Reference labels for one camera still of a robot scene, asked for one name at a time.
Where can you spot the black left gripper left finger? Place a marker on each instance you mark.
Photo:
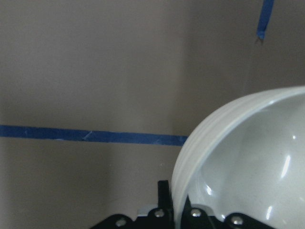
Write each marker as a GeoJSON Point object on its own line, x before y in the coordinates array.
{"type": "Point", "coordinates": [164, 196]}

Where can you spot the white ceramic bowl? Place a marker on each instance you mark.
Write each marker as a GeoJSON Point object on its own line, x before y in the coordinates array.
{"type": "Point", "coordinates": [248, 156]}

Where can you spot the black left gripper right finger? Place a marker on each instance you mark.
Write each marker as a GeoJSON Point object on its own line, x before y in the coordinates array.
{"type": "Point", "coordinates": [187, 207]}

